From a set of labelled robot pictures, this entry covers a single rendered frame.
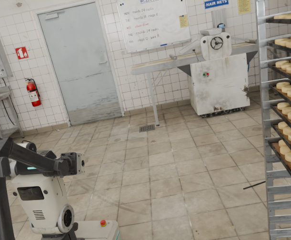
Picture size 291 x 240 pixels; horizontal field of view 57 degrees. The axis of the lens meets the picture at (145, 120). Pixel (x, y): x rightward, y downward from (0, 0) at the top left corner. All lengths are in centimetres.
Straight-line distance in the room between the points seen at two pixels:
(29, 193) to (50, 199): 12
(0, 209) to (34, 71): 426
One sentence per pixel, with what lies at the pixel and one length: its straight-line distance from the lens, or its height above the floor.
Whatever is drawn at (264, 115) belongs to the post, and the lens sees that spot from 134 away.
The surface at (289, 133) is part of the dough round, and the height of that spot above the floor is 96.
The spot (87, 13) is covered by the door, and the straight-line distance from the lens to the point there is 493.
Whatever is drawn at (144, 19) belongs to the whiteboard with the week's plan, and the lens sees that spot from 480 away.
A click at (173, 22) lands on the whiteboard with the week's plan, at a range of 483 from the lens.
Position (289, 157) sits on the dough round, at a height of 88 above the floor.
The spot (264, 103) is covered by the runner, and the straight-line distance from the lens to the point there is 132.
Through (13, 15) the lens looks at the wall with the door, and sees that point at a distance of 527.
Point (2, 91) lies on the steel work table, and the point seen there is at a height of 91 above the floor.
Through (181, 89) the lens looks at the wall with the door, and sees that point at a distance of 498.
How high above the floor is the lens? 148
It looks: 19 degrees down
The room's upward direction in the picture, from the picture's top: 12 degrees counter-clockwise
